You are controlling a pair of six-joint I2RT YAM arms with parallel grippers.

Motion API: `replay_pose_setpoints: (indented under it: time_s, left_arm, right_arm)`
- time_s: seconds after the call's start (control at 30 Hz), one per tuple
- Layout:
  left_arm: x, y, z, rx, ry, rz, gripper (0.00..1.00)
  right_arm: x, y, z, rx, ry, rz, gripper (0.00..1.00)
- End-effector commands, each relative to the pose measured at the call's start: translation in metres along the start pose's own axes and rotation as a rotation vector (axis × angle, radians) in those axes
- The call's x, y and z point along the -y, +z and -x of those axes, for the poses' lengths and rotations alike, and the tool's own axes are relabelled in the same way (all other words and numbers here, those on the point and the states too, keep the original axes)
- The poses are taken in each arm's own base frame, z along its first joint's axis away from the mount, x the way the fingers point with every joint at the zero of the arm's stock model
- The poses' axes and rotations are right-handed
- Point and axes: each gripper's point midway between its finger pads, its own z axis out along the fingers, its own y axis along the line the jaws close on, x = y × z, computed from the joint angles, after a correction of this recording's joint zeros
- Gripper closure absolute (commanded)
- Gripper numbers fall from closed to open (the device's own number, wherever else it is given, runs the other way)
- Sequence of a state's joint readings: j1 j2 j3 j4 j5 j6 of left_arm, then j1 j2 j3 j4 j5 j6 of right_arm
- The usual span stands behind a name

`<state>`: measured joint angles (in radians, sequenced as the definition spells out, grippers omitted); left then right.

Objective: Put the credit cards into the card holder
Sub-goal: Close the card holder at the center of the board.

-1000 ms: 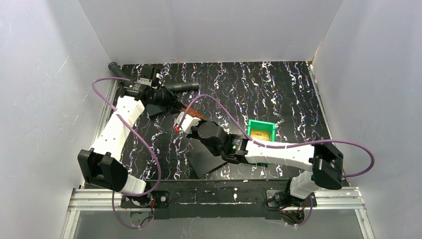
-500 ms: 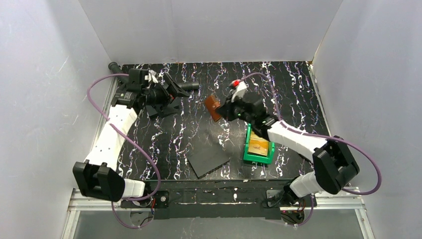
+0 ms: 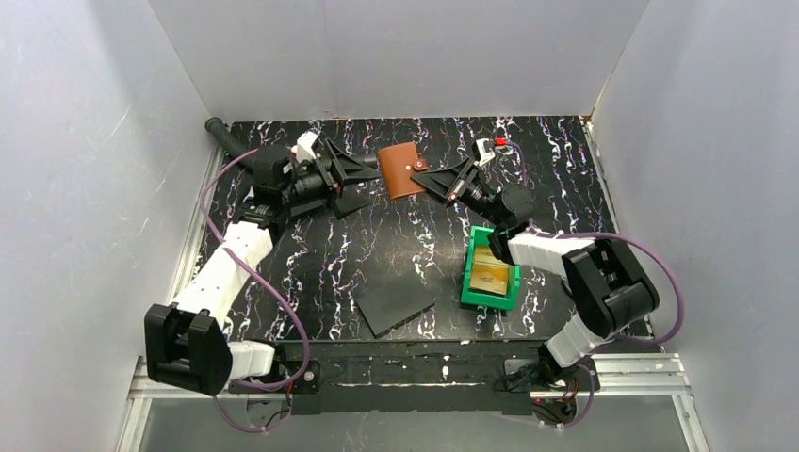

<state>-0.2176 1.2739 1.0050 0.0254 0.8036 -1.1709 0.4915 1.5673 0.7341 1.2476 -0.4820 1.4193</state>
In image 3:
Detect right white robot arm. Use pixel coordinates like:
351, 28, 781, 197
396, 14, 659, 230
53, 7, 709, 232
410, 159, 660, 382

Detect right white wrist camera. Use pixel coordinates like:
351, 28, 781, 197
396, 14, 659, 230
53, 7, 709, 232
472, 137, 507, 168

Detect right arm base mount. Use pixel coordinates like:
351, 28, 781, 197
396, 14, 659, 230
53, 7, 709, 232
493, 361, 600, 430

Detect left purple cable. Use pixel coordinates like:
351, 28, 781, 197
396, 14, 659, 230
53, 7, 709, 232
199, 147, 312, 434

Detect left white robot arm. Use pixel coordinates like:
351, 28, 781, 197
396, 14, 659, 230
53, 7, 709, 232
144, 123, 381, 396

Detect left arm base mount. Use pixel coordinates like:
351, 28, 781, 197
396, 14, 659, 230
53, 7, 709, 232
246, 358, 322, 431

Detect black corrugated hose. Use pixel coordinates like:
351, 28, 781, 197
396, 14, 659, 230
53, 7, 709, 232
204, 116, 380, 170

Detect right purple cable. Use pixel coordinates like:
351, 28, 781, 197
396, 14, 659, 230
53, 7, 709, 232
498, 139, 687, 431

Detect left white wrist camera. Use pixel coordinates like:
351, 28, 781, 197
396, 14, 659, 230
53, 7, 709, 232
291, 130, 318, 163

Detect cards in green tray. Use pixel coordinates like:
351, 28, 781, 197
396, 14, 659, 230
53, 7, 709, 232
468, 263, 510, 296

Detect brown leather card holder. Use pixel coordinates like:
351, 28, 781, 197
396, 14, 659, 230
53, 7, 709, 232
376, 142, 428, 200

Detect purple cable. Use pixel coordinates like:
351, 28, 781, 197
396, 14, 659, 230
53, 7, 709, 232
199, 147, 312, 434
498, 139, 687, 431

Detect gold VIP credit card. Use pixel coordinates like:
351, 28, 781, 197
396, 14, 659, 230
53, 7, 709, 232
473, 246, 503, 266

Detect black foam block front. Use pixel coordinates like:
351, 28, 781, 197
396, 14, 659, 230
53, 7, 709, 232
355, 273, 434, 338

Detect green plastic card tray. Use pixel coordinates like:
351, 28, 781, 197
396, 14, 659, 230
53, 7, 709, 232
460, 226, 521, 311

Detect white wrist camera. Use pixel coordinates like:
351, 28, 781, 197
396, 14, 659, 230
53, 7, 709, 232
472, 137, 507, 168
291, 130, 318, 163

